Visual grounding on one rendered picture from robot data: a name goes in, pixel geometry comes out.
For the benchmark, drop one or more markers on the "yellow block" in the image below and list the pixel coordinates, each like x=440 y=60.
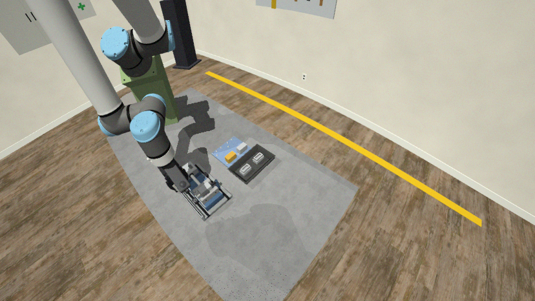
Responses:
x=230 y=157

